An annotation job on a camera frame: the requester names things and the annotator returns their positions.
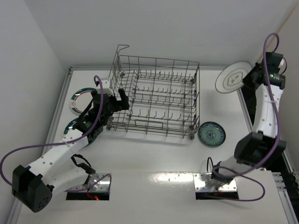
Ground white plate teal rim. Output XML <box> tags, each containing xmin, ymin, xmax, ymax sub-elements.
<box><xmin>64</xmin><ymin>118</ymin><xmax>100</xmax><ymax>149</ymax></box>
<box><xmin>215</xmin><ymin>61</ymin><xmax>252</xmax><ymax>94</ymax></box>

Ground blue floral green plate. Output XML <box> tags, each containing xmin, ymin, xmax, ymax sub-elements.
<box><xmin>198</xmin><ymin>121</ymin><xmax>226</xmax><ymax>147</ymax></box>

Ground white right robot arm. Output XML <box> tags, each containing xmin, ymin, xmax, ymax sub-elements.
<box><xmin>211</xmin><ymin>52</ymin><xmax>286</xmax><ymax>185</ymax></box>

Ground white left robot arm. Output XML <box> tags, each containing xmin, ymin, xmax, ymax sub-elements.
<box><xmin>12</xmin><ymin>89</ymin><xmax>129</xmax><ymax>213</ymax></box>

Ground white plate green red rim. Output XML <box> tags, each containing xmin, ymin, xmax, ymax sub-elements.
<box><xmin>70</xmin><ymin>87</ymin><xmax>96</xmax><ymax>114</ymax></box>

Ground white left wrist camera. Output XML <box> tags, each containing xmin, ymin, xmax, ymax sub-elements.
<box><xmin>101</xmin><ymin>77</ymin><xmax>114</xmax><ymax>96</ymax></box>

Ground grey wire dish rack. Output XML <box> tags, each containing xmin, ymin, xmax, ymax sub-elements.
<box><xmin>107</xmin><ymin>44</ymin><xmax>200</xmax><ymax>140</ymax></box>

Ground black cable at left base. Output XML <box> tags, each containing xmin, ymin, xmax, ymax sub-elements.
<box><xmin>70</xmin><ymin>154</ymin><xmax>96</xmax><ymax>175</ymax></box>

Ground black cable at base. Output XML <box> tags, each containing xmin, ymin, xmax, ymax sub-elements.
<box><xmin>70</xmin><ymin>154</ymin><xmax>96</xmax><ymax>175</ymax></box>
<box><xmin>207</xmin><ymin>157</ymin><xmax>219</xmax><ymax>175</ymax></box>

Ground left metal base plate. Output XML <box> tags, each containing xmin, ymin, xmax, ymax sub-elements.
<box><xmin>66</xmin><ymin>173</ymin><xmax>112</xmax><ymax>193</ymax></box>

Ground metal base plate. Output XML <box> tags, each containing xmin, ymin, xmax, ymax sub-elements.
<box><xmin>193</xmin><ymin>173</ymin><xmax>237</xmax><ymax>193</ymax></box>
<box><xmin>66</xmin><ymin>173</ymin><xmax>112</xmax><ymax>193</ymax></box>

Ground black cable at right base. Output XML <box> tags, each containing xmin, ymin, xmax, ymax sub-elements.
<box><xmin>207</xmin><ymin>157</ymin><xmax>219</xmax><ymax>175</ymax></box>

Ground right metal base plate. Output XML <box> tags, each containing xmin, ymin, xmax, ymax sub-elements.
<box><xmin>193</xmin><ymin>173</ymin><xmax>237</xmax><ymax>193</ymax></box>

